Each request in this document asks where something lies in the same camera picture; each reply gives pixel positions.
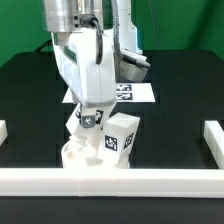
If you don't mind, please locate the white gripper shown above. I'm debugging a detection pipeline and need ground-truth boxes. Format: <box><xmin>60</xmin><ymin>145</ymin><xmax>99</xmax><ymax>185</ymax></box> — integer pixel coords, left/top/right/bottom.
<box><xmin>53</xmin><ymin>29</ymin><xmax>116</xmax><ymax>128</ymax></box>

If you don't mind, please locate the white round stool seat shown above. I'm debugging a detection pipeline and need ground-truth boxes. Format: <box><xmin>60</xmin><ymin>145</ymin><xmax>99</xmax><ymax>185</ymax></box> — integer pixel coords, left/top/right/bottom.
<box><xmin>60</xmin><ymin>136</ymin><xmax>132</xmax><ymax>170</ymax></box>

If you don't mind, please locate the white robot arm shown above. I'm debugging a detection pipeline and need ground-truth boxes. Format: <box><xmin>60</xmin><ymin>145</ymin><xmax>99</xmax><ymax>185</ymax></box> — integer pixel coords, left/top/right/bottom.
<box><xmin>42</xmin><ymin>0</ymin><xmax>150</xmax><ymax>128</ymax></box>

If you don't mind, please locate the white marker sheet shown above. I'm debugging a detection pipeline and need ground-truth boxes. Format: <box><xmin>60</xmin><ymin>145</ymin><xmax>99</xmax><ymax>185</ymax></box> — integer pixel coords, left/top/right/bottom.
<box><xmin>63</xmin><ymin>83</ymin><xmax>155</xmax><ymax>107</ymax></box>

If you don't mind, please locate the white front fence bar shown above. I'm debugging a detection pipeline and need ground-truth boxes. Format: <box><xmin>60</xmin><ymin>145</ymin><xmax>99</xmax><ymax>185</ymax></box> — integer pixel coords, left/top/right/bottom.
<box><xmin>0</xmin><ymin>168</ymin><xmax>224</xmax><ymax>198</ymax></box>

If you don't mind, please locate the white left fence bar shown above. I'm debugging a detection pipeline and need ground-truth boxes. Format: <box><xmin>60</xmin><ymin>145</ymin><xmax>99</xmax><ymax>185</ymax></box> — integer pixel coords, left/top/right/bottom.
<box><xmin>0</xmin><ymin>120</ymin><xmax>8</xmax><ymax>146</ymax></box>

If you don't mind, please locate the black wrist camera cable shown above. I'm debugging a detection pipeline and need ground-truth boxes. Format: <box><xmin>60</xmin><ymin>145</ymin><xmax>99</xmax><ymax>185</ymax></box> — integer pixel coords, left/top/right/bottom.
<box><xmin>79</xmin><ymin>13</ymin><xmax>105</xmax><ymax>66</ymax></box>

